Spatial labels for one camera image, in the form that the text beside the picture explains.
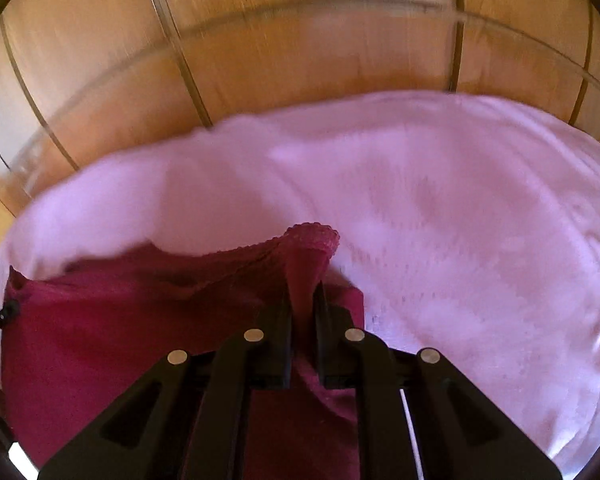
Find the wooden panelled wardrobe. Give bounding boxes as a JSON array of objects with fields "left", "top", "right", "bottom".
[{"left": 0, "top": 0, "right": 600, "bottom": 241}]

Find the dark red velvet garment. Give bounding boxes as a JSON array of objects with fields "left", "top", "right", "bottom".
[{"left": 1, "top": 223, "right": 364, "bottom": 479}]

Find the pink bedspread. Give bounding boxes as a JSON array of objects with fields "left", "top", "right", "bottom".
[{"left": 0, "top": 91, "right": 600, "bottom": 479}]

